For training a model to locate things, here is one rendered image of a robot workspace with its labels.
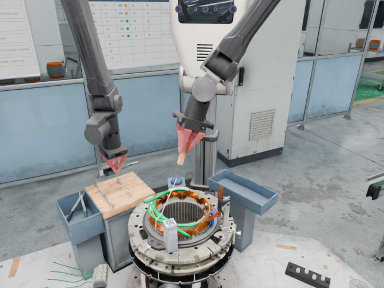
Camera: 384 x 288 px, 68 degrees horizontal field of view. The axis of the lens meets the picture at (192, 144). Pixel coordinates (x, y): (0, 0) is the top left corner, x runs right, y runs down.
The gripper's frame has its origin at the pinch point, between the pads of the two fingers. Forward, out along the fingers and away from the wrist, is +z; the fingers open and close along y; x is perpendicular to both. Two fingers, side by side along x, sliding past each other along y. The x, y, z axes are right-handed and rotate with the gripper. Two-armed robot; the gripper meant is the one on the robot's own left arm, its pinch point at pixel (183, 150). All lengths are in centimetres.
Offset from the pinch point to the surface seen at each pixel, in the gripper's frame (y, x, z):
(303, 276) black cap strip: 57, -8, 36
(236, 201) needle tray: 33.2, 12.0, 18.7
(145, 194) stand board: 2.1, 23.5, 25.8
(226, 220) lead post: 16.2, -7.1, 16.1
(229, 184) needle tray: 35.8, 23.1, 17.1
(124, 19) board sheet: 8, 220, -51
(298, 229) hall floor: 164, 84, 72
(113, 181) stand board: -7.3, 36.7, 28.1
